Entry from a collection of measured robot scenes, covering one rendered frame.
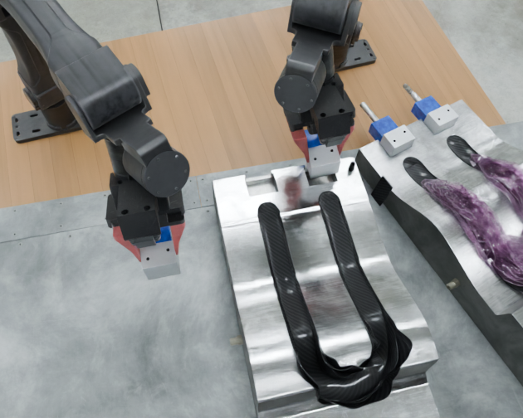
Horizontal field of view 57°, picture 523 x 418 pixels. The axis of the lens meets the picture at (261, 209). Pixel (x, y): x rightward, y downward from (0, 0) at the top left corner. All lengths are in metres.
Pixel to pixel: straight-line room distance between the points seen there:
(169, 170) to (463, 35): 2.19
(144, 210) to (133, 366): 0.35
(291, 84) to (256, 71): 0.49
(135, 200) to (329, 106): 0.28
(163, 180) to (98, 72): 0.14
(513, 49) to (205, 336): 2.16
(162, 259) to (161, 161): 0.21
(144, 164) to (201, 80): 0.59
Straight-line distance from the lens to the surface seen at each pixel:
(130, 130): 0.57
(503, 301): 0.88
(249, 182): 0.86
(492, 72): 2.50
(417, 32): 1.28
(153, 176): 0.54
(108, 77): 0.57
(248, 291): 0.76
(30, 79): 0.92
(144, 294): 0.86
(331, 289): 0.76
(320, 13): 0.65
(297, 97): 0.63
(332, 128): 0.65
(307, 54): 0.63
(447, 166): 0.97
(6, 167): 1.06
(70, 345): 0.87
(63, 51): 0.60
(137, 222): 0.56
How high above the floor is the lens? 1.61
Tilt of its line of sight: 63 degrees down
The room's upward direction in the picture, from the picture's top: 5 degrees clockwise
